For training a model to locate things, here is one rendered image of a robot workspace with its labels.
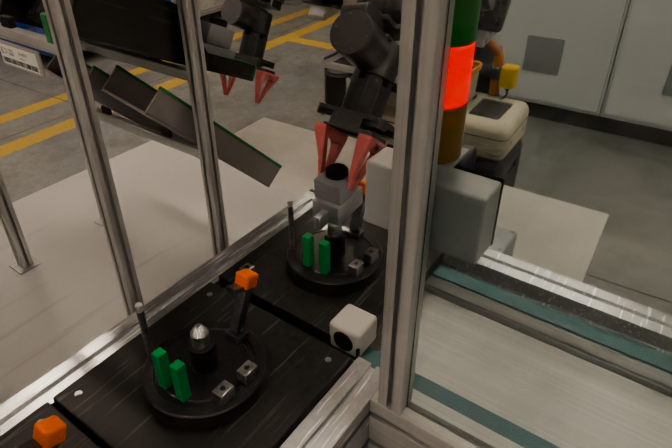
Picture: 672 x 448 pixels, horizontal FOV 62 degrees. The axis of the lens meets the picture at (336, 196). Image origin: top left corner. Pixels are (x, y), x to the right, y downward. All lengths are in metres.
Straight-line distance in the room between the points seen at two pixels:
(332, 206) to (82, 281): 0.49
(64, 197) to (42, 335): 0.42
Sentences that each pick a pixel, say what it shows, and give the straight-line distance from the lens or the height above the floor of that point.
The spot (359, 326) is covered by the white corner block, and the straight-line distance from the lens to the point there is 0.70.
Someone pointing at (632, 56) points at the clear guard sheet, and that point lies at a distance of 0.39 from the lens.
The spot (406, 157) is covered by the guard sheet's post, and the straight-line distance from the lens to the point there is 0.46.
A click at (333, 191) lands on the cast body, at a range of 0.73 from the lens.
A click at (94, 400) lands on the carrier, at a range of 0.71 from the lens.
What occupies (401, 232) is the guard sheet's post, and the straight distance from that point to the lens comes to 0.50.
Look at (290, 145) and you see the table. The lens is 1.40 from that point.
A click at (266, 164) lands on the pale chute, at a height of 1.03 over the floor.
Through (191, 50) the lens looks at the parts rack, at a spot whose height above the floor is 1.27.
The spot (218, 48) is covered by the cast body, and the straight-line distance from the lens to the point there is 0.89.
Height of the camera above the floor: 1.48
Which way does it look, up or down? 32 degrees down
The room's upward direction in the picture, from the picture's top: straight up
